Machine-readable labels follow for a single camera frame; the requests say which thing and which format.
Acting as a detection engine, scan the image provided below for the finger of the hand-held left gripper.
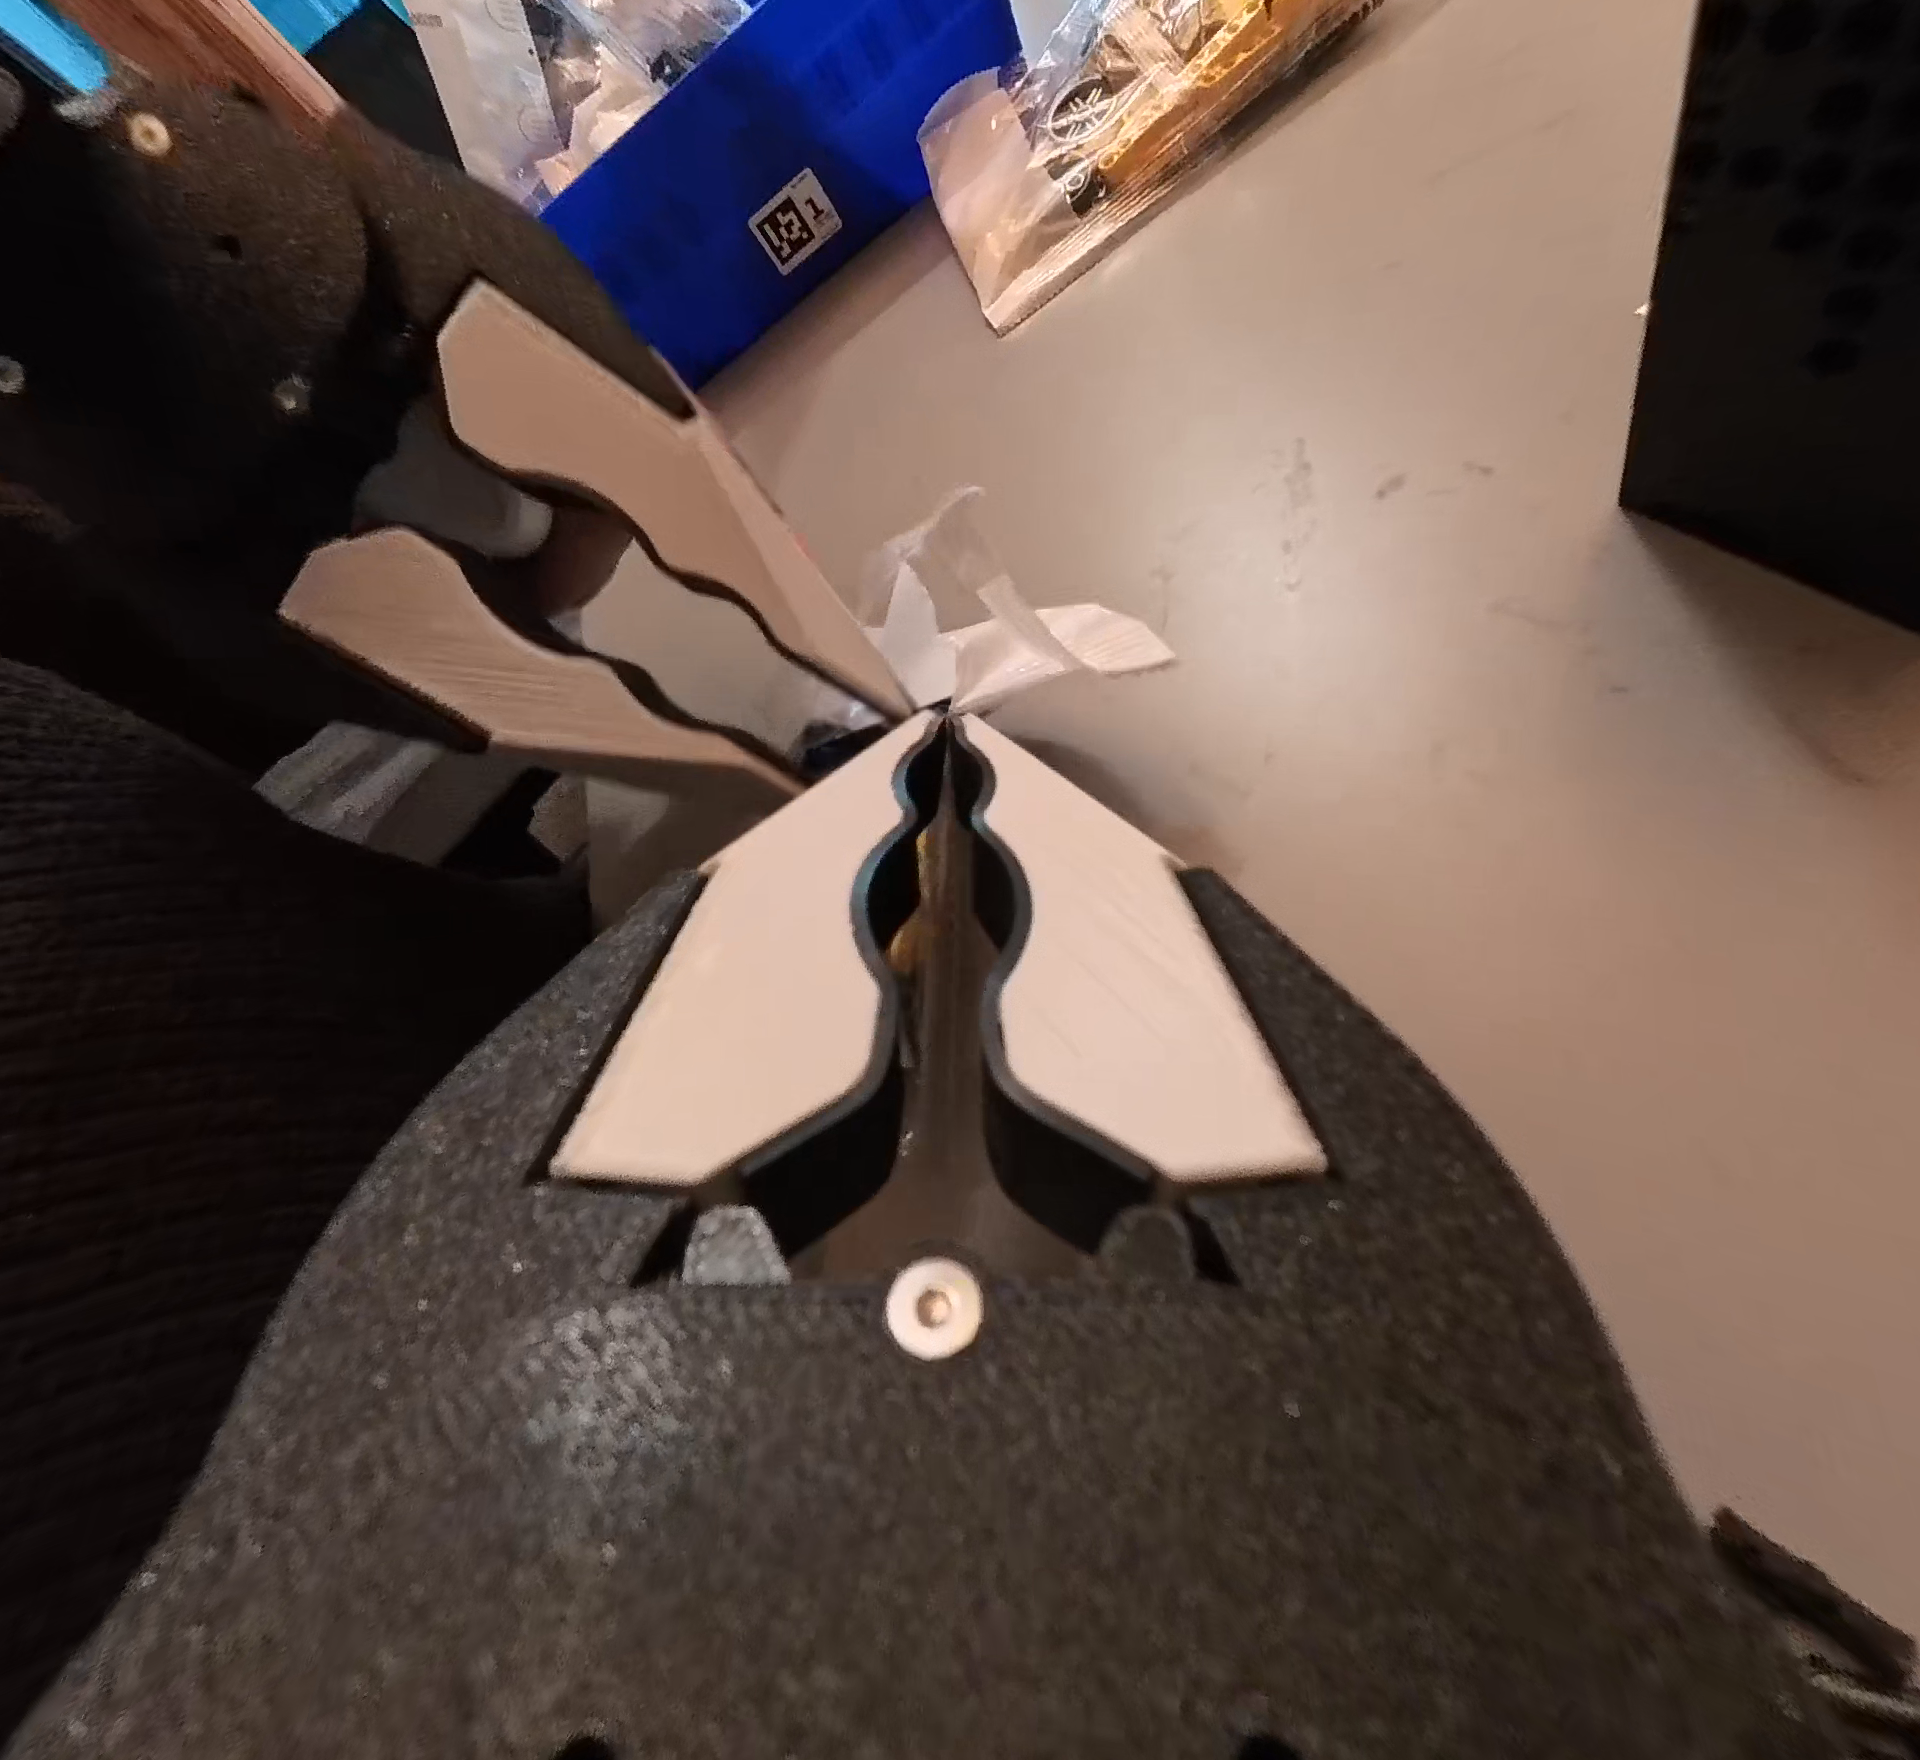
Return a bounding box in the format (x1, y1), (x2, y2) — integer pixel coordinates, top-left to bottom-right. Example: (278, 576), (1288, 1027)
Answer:
(277, 530), (806, 802)
(435, 277), (920, 720)

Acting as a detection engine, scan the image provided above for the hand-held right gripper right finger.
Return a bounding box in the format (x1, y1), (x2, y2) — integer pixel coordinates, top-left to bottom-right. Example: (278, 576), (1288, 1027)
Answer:
(958, 714), (1332, 1257)

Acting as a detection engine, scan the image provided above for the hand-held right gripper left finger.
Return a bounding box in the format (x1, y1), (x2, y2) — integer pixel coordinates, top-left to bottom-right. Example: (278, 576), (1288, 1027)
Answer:
(547, 714), (954, 1257)

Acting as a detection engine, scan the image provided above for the small clear parts bag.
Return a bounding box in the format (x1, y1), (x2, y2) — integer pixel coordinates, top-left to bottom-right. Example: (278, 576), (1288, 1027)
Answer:
(751, 485), (1180, 1282)

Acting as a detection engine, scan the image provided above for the pile of black red pins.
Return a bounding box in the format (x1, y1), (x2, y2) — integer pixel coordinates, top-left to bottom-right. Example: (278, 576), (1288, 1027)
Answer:
(1710, 1506), (1920, 1735)

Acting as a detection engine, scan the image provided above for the person's left hand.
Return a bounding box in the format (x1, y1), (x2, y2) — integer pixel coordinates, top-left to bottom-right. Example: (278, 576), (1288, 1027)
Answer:
(524, 499), (639, 614)

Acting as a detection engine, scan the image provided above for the blue plastic bin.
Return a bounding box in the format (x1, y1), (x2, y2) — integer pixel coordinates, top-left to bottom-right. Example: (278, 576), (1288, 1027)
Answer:
(540, 0), (1024, 389)

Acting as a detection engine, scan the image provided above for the crumpled clear parts bag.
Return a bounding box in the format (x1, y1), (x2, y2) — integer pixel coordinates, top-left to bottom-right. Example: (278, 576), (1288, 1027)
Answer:
(372, 0), (782, 217)

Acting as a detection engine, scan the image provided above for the clear bag of yellow beams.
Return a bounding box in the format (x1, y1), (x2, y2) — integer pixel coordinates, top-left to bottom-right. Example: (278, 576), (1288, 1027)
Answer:
(917, 0), (1442, 336)

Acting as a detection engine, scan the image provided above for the black perforated block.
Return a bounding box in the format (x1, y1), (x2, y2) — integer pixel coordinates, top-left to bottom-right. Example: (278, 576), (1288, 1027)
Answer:
(1620, 0), (1920, 636)

